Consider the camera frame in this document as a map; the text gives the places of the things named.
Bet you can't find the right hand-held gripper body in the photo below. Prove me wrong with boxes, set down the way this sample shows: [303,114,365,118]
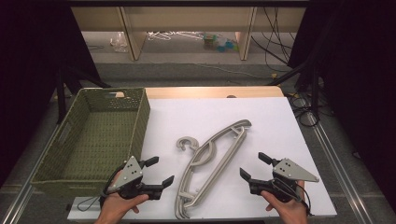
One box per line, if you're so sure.
[249,157,320,203]

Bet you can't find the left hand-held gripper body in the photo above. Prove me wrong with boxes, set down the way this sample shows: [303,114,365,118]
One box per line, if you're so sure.
[106,155,163,201]

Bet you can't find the green woven basket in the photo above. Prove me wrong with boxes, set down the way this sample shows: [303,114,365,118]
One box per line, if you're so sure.
[30,87,151,198]

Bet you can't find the person's right hand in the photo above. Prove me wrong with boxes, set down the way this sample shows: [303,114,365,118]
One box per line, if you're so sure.
[260,179,309,224]

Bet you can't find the person's left hand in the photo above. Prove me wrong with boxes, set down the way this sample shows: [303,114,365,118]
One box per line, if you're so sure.
[94,170,150,224]

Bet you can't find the black metal stand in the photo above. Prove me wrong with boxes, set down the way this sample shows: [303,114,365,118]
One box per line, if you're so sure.
[55,64,112,125]
[266,59,323,120]

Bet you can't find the clear plastic bag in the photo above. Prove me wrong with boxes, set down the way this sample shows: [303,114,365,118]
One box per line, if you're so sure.
[109,31,129,53]

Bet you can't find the colourful plastic toys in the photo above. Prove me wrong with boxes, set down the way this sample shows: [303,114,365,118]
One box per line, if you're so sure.
[203,32,240,53]

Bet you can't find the black curtain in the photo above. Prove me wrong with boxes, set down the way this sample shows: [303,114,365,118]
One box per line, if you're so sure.
[287,0,396,214]
[0,0,102,188]

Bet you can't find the light wooden shelf unit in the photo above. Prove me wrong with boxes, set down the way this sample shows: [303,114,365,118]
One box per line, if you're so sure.
[70,6,307,62]

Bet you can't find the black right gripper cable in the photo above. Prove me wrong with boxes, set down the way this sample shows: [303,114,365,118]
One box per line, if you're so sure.
[270,176,314,217]

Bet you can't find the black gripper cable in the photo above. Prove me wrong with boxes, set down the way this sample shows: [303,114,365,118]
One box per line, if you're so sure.
[76,161,127,213]
[270,176,314,217]

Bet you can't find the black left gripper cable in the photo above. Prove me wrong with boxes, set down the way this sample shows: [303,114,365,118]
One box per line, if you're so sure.
[76,161,127,213]

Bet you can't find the aluminium rail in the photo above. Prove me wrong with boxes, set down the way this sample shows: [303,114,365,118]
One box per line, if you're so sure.
[0,122,62,224]
[306,111,376,224]

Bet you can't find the black coiled floor cables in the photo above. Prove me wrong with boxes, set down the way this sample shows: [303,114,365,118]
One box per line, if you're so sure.
[287,91,325,128]

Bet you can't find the thin yellow floor cable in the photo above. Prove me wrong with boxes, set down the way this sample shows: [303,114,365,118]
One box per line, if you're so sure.
[195,63,278,79]

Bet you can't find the black hanging cables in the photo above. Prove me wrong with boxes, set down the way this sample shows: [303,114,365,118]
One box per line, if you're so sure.
[250,7,297,66]

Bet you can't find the white wire hangers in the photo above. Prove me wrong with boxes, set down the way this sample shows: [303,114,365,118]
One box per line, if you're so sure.
[147,30,205,42]

